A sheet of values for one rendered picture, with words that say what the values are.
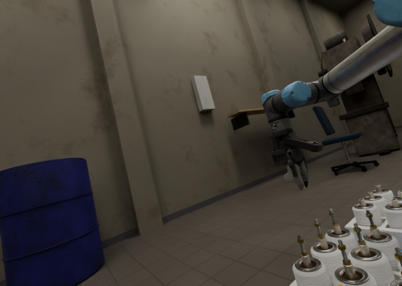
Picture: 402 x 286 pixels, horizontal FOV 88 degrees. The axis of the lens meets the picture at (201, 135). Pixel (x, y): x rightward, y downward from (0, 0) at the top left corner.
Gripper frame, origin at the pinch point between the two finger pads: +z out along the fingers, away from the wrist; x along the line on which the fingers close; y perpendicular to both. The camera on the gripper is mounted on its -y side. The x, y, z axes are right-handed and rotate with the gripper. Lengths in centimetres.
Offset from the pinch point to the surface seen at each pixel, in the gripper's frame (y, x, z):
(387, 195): -7, -63, 23
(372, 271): -13.0, 4.5, 23.7
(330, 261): -2.0, 3.4, 23.7
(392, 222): -11.2, -37.4, 26.3
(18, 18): 243, 65, -238
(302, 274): 1.0, 15.7, 22.2
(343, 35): 54, -438, -195
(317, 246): 2.8, -0.4, 21.4
